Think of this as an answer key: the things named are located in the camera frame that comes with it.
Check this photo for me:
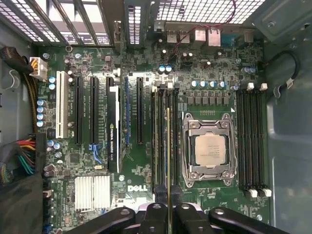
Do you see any coloured wire bundle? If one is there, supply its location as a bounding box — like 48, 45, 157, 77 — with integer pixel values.
0, 137, 37, 187

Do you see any black looped cable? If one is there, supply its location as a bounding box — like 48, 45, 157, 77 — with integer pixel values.
264, 50, 302, 98

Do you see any silver CPU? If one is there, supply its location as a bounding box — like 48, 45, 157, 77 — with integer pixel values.
194, 131, 229, 169

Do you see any thin red wire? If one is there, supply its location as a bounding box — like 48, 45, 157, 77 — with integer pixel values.
169, 0, 237, 58

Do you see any dark USB port block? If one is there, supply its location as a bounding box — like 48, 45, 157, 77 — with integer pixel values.
166, 28, 178, 44
178, 29, 191, 44

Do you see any black PC case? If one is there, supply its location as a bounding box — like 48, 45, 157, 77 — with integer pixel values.
0, 0, 312, 234

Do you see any white expansion slot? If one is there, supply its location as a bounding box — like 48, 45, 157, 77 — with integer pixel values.
55, 70, 69, 139

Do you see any blue port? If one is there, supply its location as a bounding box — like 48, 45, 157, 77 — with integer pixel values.
220, 33, 237, 46

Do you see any black Nvidia graphics card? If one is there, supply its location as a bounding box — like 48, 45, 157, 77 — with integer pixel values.
107, 20, 123, 174

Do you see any silver port block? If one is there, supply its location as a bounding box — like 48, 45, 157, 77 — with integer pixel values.
194, 28, 207, 42
208, 27, 222, 47

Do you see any silver finned heatsink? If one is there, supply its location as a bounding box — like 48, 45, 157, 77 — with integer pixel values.
74, 175, 112, 212

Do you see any metal socket cover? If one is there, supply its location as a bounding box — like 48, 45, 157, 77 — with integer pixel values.
187, 118, 234, 180

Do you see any green RAM stick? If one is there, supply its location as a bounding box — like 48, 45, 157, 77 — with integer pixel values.
167, 107, 172, 234

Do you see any CPU socket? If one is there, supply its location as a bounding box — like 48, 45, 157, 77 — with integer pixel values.
181, 111, 239, 189

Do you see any black RAM slot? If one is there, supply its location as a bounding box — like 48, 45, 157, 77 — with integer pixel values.
236, 82, 245, 193
172, 82, 180, 188
257, 82, 272, 197
250, 84, 258, 195
164, 82, 173, 188
157, 84, 165, 190
243, 82, 254, 198
150, 84, 158, 193

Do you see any white power connector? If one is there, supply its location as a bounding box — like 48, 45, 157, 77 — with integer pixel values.
28, 56, 49, 80

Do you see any black sleeved power cable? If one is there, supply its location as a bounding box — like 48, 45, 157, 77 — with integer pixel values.
0, 46, 39, 135

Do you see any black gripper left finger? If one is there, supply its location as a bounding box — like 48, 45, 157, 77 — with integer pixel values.
82, 186, 168, 234

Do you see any green motherboard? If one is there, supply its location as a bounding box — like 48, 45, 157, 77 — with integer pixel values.
36, 45, 272, 234

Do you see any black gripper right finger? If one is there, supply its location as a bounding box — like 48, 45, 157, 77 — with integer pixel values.
171, 186, 294, 234

